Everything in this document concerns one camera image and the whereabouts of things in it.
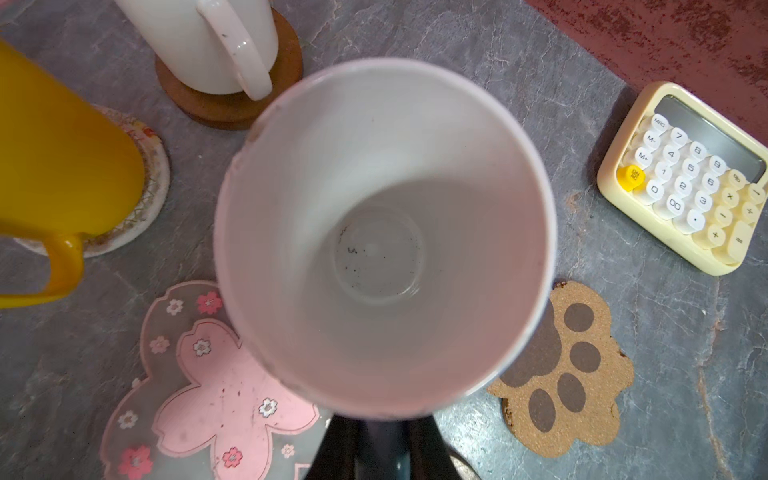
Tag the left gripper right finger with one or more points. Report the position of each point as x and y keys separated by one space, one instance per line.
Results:
x=429 y=456

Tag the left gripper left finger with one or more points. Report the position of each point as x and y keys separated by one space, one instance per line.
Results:
x=335 y=458

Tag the pink flower coaster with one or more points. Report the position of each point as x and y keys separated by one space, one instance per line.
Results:
x=206 y=409

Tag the brown paw coaster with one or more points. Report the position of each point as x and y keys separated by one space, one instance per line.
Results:
x=563 y=387

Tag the light blue floral mug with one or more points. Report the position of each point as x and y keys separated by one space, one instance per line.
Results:
x=385 y=240

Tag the white woven round coaster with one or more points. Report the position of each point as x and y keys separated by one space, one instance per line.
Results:
x=141 y=198

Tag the dark brown round coaster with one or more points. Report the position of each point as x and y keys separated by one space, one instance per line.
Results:
x=237 y=111

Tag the yellow mug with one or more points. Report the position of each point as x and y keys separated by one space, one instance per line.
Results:
x=24 y=82

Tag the white mug red inside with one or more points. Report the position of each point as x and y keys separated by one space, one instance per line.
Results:
x=216 y=47

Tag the cream calculator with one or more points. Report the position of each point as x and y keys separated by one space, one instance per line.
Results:
x=687 y=175

